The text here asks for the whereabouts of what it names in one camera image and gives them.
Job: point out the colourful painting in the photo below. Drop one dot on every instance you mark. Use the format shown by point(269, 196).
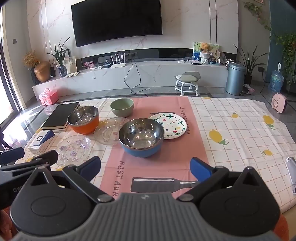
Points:
point(196, 48)

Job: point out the printed checked tablecloth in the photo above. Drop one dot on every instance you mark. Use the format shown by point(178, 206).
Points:
point(231, 143)

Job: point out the trailing green vine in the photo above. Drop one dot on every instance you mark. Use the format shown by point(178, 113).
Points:
point(288, 51)

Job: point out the white and blue box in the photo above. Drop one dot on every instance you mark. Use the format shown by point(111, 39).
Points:
point(39, 143)

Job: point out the tall potted plant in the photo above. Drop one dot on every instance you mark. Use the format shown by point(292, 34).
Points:
point(248, 67)

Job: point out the orange steel bowl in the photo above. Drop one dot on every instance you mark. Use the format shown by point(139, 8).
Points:
point(84, 128)

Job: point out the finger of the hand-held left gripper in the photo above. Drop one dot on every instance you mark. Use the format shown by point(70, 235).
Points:
point(49, 157)
point(12, 154)

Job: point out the dark framed glass door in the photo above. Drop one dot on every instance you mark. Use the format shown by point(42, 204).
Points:
point(7, 81)

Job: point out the gold acorn vase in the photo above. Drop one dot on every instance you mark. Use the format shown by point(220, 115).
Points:
point(42, 71)

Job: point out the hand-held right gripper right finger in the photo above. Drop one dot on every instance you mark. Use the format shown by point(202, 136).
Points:
point(198, 168)

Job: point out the grey trash can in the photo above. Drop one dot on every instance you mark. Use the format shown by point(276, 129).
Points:
point(235, 80)

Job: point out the white router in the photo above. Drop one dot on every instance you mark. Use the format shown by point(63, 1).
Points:
point(118, 65)

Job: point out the framed wall picture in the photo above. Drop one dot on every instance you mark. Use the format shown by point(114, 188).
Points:
point(259, 1)

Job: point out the black television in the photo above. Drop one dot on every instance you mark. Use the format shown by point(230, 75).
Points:
point(115, 20)

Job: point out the white rolling stool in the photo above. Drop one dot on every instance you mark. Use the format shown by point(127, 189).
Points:
point(187, 77)

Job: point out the pink storage case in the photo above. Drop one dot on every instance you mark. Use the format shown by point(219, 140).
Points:
point(48, 97)

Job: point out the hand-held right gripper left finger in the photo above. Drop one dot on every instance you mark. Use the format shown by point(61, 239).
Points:
point(91, 167)

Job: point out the black set-top box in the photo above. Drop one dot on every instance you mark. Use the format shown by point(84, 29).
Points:
point(106, 66)

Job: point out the green plant in blue vase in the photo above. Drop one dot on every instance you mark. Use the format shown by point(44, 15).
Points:
point(62, 70)

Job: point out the white painted plate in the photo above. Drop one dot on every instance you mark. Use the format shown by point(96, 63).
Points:
point(174, 125)

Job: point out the round hand fan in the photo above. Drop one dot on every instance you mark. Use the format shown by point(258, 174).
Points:
point(215, 53)

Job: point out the dried yellow flowers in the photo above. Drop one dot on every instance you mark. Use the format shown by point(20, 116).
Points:
point(31, 59)

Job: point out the green ceramic bowl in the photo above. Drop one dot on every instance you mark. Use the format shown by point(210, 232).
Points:
point(122, 110)

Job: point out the pink photo frame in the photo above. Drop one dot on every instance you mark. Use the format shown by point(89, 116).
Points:
point(88, 64)

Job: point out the blue steel bowl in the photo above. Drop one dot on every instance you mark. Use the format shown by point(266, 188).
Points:
point(138, 150)

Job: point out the blue water bottle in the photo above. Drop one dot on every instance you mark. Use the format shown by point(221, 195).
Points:
point(276, 81)

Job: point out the purple print glass plate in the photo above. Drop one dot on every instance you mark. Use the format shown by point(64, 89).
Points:
point(72, 148)

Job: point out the white phone stand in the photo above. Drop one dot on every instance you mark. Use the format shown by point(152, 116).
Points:
point(291, 169)

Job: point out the pink fan heater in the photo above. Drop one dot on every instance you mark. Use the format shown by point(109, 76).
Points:
point(278, 103)

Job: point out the white picture card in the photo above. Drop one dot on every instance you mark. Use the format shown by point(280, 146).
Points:
point(71, 64)

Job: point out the teddy bear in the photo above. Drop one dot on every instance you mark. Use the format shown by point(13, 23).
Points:
point(205, 54)

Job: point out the clear glass plate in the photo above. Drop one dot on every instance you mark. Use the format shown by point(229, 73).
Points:
point(106, 135)

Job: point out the black notebook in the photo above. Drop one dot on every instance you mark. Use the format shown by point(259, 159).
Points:
point(60, 113)

